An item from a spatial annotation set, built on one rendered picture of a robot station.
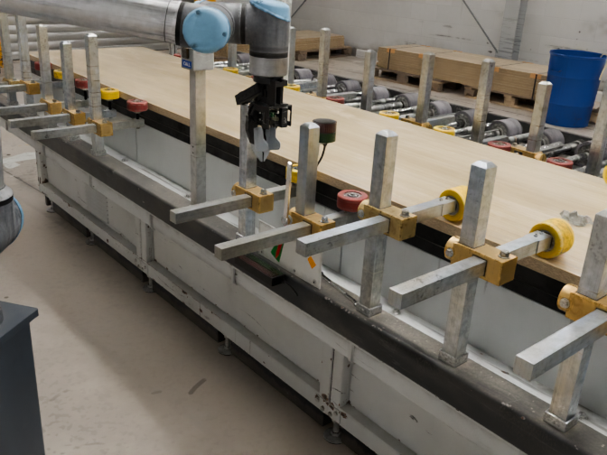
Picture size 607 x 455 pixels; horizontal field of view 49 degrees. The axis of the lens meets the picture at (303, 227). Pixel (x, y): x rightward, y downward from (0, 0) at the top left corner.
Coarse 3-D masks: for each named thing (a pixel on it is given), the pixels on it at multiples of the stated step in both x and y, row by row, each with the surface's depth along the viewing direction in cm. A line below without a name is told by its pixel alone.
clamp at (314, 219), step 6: (294, 210) 170; (294, 216) 169; (300, 216) 167; (306, 216) 167; (312, 216) 167; (318, 216) 167; (294, 222) 169; (306, 222) 166; (312, 222) 164; (318, 222) 163; (330, 222) 164; (312, 228) 164; (318, 228) 163; (324, 228) 163; (330, 228) 164; (312, 234) 165
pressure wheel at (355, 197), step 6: (342, 192) 174; (348, 192) 175; (354, 192) 173; (360, 192) 174; (342, 198) 170; (348, 198) 170; (354, 198) 170; (360, 198) 171; (366, 198) 171; (342, 204) 171; (348, 204) 170; (354, 204) 170; (348, 210) 171; (354, 210) 170
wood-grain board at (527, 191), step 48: (144, 48) 398; (144, 96) 273; (288, 96) 289; (288, 144) 216; (336, 144) 219; (432, 144) 226; (480, 144) 229; (432, 192) 180; (528, 192) 184; (576, 192) 186; (576, 240) 154
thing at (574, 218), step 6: (564, 210) 168; (564, 216) 166; (570, 216) 167; (576, 216) 163; (582, 216) 166; (588, 216) 165; (570, 222) 163; (576, 222) 163; (582, 222) 162; (588, 222) 163
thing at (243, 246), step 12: (336, 216) 171; (348, 216) 172; (276, 228) 161; (288, 228) 161; (300, 228) 162; (240, 240) 153; (252, 240) 154; (264, 240) 156; (276, 240) 158; (288, 240) 161; (216, 252) 150; (228, 252) 150; (240, 252) 152; (252, 252) 155
